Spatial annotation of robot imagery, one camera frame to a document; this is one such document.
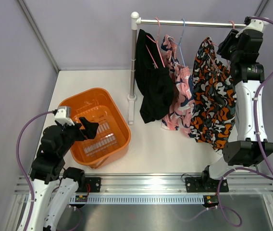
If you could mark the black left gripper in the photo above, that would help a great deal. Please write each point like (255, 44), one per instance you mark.
(90, 129)

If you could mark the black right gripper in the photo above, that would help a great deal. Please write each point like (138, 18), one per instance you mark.
(230, 39)

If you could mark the pink hanger of camouflage shorts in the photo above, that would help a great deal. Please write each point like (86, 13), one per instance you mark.
(216, 46)

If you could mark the orange camouflage shorts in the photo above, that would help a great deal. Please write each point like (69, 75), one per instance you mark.
(214, 97)

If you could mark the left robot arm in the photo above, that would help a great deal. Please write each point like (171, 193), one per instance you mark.
(44, 210)

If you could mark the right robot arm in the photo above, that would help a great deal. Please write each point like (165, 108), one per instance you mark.
(241, 48)

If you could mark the blue hanger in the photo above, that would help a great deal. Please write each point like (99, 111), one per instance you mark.
(179, 44)

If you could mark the pink hanger of black shorts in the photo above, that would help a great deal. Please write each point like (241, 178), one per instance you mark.
(157, 45)

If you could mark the black shorts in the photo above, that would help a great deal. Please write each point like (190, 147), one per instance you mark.
(154, 83)

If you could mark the pink patterned shorts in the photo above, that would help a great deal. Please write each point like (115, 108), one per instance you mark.
(181, 110)

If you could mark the orange plastic basket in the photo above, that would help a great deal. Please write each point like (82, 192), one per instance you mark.
(107, 133)

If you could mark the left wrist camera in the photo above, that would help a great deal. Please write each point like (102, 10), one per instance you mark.
(63, 116)

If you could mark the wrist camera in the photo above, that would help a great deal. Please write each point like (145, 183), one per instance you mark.
(63, 116)
(253, 24)

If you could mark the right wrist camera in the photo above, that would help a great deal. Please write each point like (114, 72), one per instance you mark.
(253, 24)

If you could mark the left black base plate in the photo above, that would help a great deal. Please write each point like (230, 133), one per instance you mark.
(89, 184)

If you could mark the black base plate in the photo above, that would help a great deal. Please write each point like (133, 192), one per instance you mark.
(89, 184)
(195, 185)

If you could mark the white slotted cable duct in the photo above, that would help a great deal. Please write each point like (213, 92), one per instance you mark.
(138, 200)

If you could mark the aluminium mounting rail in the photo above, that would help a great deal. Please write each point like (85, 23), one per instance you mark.
(173, 184)

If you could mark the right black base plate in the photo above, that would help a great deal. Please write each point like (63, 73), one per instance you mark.
(195, 185)

